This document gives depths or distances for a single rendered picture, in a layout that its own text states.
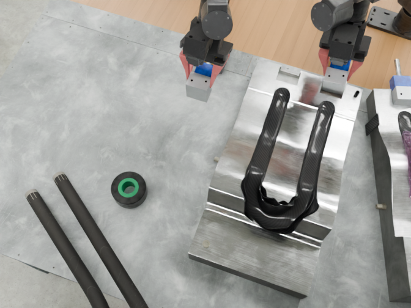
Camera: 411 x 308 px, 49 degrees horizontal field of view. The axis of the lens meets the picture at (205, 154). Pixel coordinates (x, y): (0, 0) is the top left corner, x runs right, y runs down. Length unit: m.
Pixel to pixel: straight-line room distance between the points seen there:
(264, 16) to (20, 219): 0.83
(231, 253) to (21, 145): 0.58
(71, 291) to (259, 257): 1.06
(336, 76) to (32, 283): 1.38
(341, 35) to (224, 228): 0.46
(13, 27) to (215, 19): 1.76
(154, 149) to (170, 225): 0.19
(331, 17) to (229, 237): 0.49
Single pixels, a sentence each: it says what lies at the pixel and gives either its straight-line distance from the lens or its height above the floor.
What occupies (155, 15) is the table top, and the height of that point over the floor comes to 0.80.
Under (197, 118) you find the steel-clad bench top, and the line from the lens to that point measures 1.15.
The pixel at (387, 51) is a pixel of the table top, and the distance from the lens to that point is 1.36.
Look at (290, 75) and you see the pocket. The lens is 1.16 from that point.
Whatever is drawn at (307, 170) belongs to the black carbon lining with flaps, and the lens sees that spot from 1.01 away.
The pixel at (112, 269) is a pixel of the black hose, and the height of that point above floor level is 0.89.
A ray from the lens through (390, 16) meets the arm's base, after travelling 1.42.
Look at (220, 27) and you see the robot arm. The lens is 0.86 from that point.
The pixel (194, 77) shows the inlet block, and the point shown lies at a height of 0.97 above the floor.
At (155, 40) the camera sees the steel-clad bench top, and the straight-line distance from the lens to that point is 1.28.
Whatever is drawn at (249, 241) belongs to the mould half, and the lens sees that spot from 0.98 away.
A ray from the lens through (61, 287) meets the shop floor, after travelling 1.91.
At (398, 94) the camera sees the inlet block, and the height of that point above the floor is 0.88.
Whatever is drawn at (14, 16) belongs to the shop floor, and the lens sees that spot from 2.55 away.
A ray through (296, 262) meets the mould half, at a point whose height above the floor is 0.86.
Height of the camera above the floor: 1.82
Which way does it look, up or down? 67 degrees down
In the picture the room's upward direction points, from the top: 2 degrees clockwise
